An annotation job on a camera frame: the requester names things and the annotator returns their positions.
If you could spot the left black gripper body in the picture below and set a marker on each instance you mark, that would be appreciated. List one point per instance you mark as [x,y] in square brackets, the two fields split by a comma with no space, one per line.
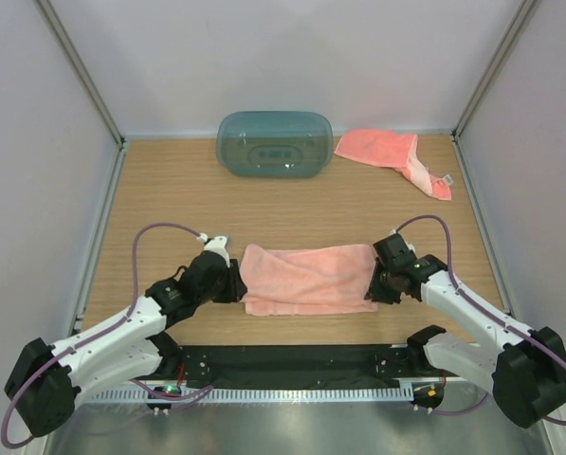
[225,290]

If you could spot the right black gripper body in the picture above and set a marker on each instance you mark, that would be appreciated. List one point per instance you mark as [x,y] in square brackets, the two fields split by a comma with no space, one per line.
[382,285]

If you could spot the long pink towel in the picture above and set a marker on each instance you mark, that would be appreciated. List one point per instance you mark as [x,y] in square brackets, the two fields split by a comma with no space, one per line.
[307,282]

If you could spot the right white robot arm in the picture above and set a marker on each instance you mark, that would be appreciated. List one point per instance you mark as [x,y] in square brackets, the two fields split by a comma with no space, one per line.
[524,370]

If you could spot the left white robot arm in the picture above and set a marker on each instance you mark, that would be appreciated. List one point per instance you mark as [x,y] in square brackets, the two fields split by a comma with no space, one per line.
[50,381]

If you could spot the teal translucent plastic bin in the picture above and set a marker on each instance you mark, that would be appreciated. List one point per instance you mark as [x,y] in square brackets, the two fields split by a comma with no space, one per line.
[274,144]

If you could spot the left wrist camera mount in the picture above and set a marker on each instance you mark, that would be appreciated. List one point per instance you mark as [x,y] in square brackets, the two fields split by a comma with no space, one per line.
[217,244]

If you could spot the slotted white cable duct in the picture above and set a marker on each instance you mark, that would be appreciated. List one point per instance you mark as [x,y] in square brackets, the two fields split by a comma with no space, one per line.
[131,394]

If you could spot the left aluminium frame post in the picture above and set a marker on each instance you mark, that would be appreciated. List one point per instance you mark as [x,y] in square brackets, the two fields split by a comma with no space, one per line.
[64,41]

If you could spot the aluminium frame post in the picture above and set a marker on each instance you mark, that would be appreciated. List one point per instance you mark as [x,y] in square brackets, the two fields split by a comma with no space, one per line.
[64,41]
[518,24]

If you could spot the right aluminium frame post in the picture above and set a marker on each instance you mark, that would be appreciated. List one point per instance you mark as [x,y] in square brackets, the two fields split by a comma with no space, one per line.
[518,24]

